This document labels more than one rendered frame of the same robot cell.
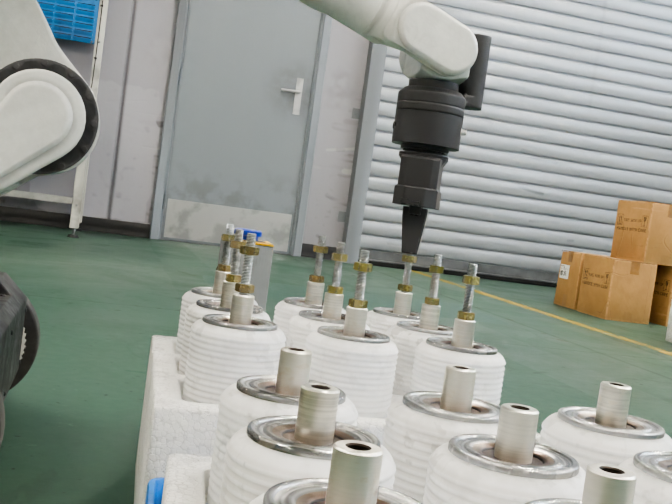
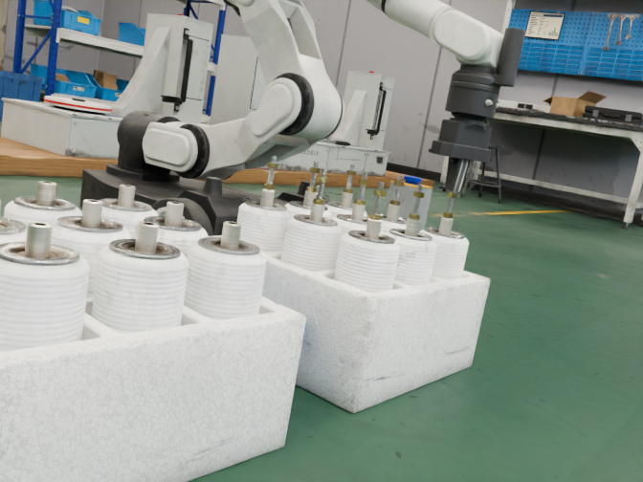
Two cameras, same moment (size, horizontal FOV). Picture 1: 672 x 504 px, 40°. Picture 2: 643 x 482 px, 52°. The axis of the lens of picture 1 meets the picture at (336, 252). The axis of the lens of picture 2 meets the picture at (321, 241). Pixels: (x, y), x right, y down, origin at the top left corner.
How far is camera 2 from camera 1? 0.92 m
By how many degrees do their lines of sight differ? 50
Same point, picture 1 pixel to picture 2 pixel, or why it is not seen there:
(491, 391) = (365, 265)
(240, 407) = not seen: hidden behind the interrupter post
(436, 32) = (457, 30)
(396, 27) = (432, 30)
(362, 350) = (296, 225)
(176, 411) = not seen: hidden behind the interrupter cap
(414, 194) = (435, 145)
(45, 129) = (279, 109)
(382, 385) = (308, 249)
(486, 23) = not seen: outside the picture
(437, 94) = (461, 75)
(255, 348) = (251, 216)
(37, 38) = (292, 62)
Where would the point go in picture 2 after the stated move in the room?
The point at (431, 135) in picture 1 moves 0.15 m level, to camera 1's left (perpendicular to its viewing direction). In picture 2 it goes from (455, 104) to (396, 98)
